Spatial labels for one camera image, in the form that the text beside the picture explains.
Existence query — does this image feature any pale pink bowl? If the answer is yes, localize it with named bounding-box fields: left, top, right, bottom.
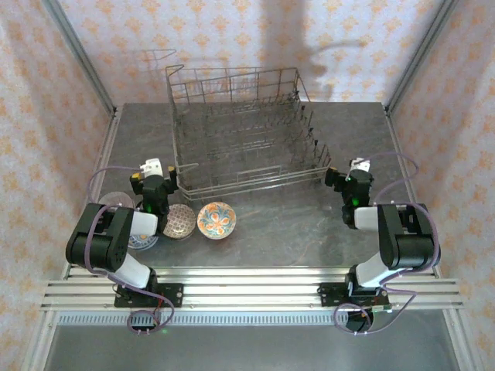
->
left=99, top=191, right=136, bottom=209

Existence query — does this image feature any grey wire dish rack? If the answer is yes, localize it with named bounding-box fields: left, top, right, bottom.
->
left=165, top=64, right=333, bottom=204

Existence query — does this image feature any brown geometric patterned bowl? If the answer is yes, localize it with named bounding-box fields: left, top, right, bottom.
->
left=162, top=203, right=196, bottom=240

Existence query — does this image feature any orange floral bowl teal rim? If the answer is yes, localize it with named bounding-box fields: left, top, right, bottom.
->
left=196, top=201, right=237, bottom=240

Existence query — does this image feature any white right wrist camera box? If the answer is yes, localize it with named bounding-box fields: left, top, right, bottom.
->
left=349, top=156, right=372, bottom=173

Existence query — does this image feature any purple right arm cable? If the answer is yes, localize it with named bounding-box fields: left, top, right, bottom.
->
left=334, top=151, right=442, bottom=336

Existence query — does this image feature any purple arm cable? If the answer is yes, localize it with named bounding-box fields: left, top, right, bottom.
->
left=334, top=151, right=442, bottom=336
left=84, top=165, right=176, bottom=336

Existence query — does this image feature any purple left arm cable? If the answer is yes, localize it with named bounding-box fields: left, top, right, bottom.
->
left=84, top=165, right=176, bottom=336

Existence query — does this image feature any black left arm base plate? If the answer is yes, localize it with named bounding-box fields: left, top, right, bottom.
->
left=114, top=282, right=183, bottom=309

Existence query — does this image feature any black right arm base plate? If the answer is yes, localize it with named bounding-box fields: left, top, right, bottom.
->
left=319, top=282, right=391, bottom=309

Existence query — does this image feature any aluminium mounting rail beam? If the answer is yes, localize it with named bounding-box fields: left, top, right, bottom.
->
left=40, top=266, right=465, bottom=312

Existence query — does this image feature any aluminium frame post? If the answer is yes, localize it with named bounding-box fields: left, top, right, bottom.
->
left=385, top=0, right=461, bottom=114
left=41, top=0, right=118, bottom=114

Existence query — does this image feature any grey slotted cable duct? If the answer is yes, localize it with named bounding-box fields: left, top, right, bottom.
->
left=57, top=311, right=349, bottom=326

